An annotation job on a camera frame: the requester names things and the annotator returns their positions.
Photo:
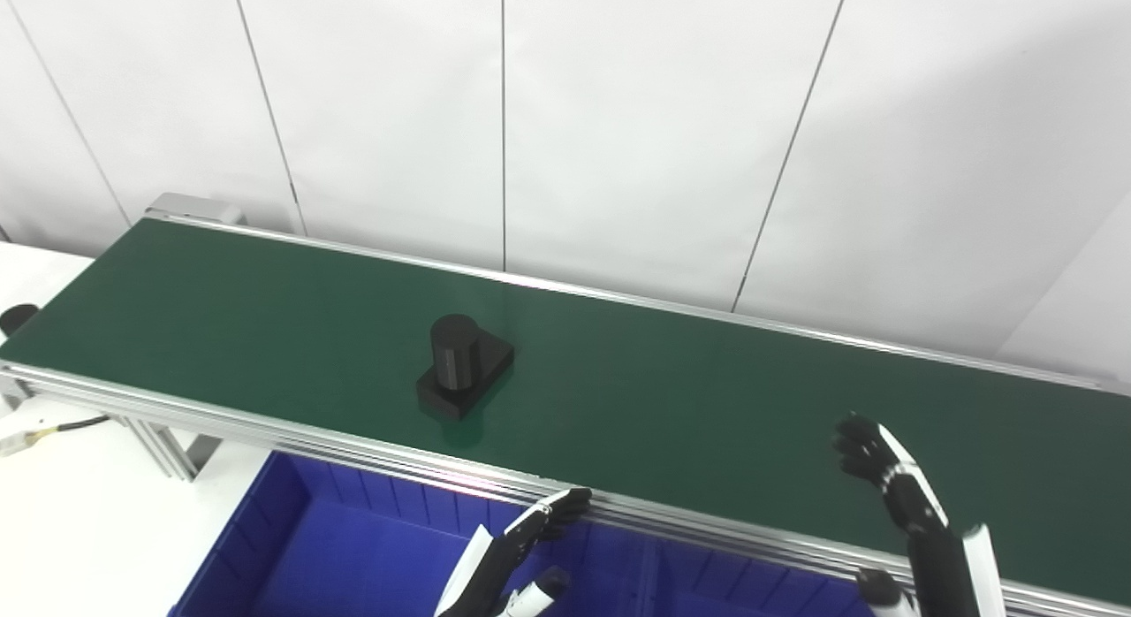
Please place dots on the black round knob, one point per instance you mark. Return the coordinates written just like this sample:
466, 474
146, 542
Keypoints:
16, 318

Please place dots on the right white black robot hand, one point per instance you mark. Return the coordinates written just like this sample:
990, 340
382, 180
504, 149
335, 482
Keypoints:
937, 564

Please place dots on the aluminium conveyor leg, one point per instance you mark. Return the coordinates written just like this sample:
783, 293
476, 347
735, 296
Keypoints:
168, 445

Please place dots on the green conveyor belt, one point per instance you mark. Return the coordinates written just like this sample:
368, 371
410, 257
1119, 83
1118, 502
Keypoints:
707, 405

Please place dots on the blue plastic bin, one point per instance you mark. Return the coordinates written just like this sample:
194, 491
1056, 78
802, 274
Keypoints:
760, 595
353, 555

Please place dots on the black cylinder-on-block part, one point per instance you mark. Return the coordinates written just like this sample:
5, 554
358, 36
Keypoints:
459, 369

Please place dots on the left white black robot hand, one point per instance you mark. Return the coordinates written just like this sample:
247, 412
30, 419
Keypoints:
504, 559

